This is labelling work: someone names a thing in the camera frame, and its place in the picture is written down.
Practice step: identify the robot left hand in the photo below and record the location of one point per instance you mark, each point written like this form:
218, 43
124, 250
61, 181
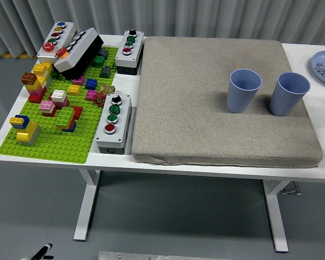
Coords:
40, 254

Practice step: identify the blue ribbed plastic cup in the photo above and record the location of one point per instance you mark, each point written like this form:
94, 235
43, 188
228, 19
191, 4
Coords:
238, 100
283, 101

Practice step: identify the white table leg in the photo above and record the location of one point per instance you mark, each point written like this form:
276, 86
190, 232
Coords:
276, 216
88, 203

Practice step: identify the green brick baseplate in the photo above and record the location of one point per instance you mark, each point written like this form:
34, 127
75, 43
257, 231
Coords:
57, 146

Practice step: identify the silver metal plate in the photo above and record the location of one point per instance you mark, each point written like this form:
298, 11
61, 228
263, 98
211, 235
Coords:
151, 256

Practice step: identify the blue yellow grey brick stack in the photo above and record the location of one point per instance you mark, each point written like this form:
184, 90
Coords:
27, 132

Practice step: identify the green orange red brick stack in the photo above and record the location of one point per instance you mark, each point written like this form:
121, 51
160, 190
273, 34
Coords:
65, 116

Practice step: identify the pink white red brick stack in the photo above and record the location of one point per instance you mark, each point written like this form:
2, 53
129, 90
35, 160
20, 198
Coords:
47, 107

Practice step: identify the grey box with black knob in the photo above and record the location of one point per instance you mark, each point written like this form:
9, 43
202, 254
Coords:
124, 119
137, 51

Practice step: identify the magenta brick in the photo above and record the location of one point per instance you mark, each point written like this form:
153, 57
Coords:
91, 94
79, 80

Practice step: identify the brown yellow red brick tower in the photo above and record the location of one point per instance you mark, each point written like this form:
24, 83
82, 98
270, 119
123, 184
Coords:
33, 86

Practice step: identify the brass valve red handwheel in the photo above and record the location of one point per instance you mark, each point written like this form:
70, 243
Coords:
107, 88

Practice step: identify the yellow white brick stack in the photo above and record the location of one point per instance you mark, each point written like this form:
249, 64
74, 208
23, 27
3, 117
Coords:
43, 69

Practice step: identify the grey sloped brick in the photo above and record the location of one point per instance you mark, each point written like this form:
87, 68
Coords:
105, 72

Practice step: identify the yellow floor tape stripe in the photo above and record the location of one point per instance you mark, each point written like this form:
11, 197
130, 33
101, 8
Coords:
5, 55

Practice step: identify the grey-brown cushion mat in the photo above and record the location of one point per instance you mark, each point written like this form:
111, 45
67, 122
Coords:
192, 108

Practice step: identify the dark grey curved piece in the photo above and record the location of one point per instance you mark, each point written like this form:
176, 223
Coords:
103, 53

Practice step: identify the white control box black base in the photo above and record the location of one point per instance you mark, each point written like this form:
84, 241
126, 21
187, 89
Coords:
82, 46

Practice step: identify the white five-button control box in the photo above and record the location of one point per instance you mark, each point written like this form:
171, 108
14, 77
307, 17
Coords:
68, 27

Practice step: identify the grey floor pedal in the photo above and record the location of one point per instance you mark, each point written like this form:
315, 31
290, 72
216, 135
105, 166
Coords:
291, 189

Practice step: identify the grey pleated curtain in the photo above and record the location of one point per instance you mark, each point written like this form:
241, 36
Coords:
178, 16

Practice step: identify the blue plate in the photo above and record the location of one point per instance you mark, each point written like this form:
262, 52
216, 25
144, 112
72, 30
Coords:
322, 58

